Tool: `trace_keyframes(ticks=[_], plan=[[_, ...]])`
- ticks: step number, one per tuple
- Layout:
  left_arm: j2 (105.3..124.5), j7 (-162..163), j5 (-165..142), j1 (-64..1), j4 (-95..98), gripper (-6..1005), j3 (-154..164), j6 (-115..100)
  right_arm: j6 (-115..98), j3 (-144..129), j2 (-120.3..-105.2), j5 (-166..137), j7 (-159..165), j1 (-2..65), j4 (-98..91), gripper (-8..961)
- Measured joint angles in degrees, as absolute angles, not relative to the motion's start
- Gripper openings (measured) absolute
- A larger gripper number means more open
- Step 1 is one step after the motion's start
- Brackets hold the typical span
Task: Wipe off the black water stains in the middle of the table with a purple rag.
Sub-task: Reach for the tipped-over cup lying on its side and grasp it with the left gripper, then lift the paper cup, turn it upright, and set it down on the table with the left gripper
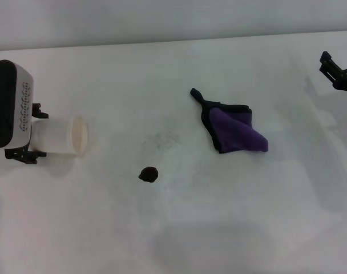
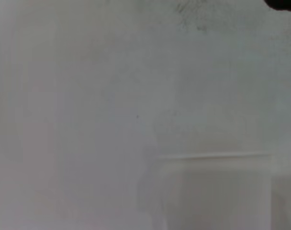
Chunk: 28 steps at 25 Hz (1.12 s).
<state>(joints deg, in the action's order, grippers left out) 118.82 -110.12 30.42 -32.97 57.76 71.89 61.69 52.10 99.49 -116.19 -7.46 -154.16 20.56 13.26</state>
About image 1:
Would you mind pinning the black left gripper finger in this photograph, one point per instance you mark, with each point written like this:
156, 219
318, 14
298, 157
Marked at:
38, 112
30, 156

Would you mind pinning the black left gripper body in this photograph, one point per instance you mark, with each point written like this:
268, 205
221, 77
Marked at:
15, 154

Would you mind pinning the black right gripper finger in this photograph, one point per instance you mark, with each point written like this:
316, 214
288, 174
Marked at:
331, 70

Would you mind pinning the white paper cup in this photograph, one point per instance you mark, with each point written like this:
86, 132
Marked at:
53, 135

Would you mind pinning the purple rag with black trim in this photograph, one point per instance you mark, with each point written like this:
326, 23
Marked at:
233, 131

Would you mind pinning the black water stain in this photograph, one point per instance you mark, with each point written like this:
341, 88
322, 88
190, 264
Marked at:
148, 174

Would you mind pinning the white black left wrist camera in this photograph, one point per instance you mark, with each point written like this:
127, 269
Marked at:
5, 105

